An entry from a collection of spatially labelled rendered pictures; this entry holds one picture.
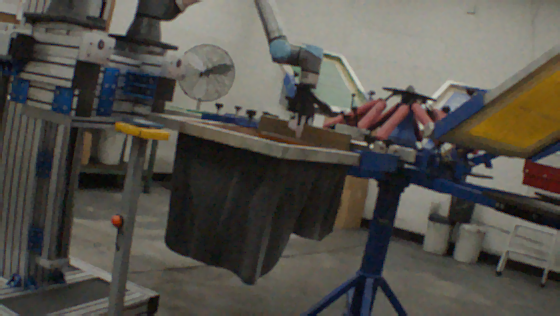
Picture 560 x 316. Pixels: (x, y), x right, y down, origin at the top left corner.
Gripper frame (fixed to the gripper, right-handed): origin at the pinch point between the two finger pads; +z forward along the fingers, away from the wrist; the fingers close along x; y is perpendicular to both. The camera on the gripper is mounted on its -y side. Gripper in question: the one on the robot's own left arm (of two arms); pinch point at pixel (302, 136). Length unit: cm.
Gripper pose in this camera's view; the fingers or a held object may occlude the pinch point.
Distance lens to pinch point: 239.5
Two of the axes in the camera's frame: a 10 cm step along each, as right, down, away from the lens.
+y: -8.0, -2.0, 5.7
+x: -5.7, -0.5, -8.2
